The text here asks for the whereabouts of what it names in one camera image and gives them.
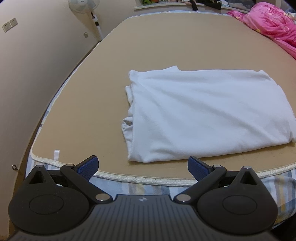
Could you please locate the striped bed sheet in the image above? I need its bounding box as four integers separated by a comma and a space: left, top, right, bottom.
25, 158, 296, 229

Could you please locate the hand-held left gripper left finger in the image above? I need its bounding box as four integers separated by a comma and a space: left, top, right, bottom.
24, 155, 113, 205

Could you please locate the tan bed mat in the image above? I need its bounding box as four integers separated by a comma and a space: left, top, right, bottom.
30, 11, 296, 186

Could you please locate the white standing fan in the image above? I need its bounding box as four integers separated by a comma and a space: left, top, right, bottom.
68, 0, 103, 42

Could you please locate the white shirt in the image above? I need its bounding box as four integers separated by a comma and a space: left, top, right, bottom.
121, 65, 296, 163

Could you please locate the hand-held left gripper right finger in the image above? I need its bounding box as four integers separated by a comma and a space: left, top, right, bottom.
173, 156, 264, 205

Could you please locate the black bag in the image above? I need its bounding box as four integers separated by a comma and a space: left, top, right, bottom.
203, 0, 223, 10

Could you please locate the white window sill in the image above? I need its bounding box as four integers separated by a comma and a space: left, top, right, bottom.
134, 1, 255, 11

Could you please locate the pink printed quilt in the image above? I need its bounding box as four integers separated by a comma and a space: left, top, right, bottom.
227, 2, 296, 59

